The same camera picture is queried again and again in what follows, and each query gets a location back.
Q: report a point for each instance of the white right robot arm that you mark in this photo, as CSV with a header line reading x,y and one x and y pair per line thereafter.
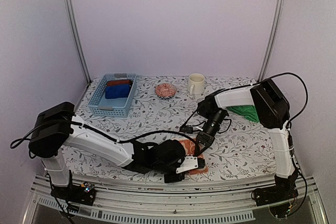
x,y
272,110

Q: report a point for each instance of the red patterned small bowl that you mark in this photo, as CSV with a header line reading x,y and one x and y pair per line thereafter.
x,y
165,91

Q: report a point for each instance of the aluminium left corner post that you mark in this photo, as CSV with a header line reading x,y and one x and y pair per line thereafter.
x,y
76,39

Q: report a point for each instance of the green microfibre towel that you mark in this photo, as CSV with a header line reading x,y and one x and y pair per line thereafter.
x,y
247,111

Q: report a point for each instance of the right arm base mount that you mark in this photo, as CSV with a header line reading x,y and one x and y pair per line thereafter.
x,y
284,189

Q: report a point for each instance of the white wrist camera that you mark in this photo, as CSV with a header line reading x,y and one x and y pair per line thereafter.
x,y
190,129
191,163

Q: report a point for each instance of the orange rabbit print towel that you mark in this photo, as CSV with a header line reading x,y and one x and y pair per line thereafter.
x,y
189,149

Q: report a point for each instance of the aluminium right corner post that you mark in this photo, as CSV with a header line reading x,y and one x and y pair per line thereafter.
x,y
271,40

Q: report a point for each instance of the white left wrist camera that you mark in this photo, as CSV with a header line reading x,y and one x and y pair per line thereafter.
x,y
191,163

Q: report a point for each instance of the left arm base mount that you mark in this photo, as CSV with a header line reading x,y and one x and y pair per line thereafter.
x,y
82,194

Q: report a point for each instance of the cream ceramic mug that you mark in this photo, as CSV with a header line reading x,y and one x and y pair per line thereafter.
x,y
196,84

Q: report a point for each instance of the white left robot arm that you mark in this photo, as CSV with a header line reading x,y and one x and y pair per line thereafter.
x,y
59,126

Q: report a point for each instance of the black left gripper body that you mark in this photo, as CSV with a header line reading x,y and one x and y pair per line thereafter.
x,y
160,168

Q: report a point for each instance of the aluminium corner post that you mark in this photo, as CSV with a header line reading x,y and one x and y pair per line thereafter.
x,y
76,39
271,40

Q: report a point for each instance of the aluminium front rail frame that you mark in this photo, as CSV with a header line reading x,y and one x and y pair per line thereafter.
x,y
126,201

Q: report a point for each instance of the light blue plastic basket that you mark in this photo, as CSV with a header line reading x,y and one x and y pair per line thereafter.
x,y
119,108

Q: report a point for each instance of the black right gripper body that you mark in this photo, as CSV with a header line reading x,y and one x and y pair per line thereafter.
x,y
218,118

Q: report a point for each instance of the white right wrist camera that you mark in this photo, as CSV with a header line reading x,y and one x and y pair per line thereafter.
x,y
190,129

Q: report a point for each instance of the red rolled towel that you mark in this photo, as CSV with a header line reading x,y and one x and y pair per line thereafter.
x,y
119,82

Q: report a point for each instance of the blue rolled towel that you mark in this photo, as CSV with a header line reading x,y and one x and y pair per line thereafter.
x,y
119,91

